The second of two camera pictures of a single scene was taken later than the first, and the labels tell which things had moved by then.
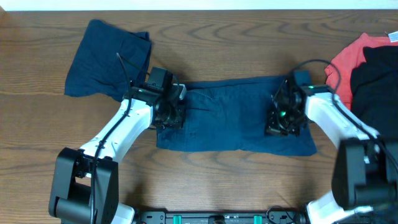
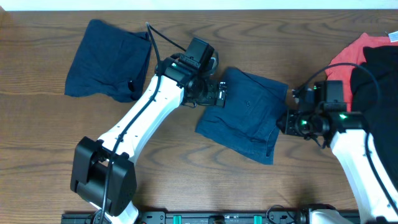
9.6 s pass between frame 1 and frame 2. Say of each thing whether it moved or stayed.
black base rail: stayed
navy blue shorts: moved
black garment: stayed
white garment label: stayed
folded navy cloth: stayed
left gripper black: moved
